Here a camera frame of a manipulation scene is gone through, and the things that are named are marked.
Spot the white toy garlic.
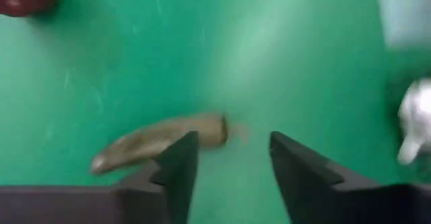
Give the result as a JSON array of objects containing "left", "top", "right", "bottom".
[{"left": 397, "top": 77, "right": 431, "bottom": 166}]

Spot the brown toy sweet potato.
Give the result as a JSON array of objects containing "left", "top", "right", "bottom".
[{"left": 90, "top": 112, "right": 229, "bottom": 176}]

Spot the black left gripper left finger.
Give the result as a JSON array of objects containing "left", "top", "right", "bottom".
[{"left": 0, "top": 130, "right": 199, "bottom": 224}]

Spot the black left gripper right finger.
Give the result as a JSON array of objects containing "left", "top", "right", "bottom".
[{"left": 269, "top": 130, "right": 431, "bottom": 224}]

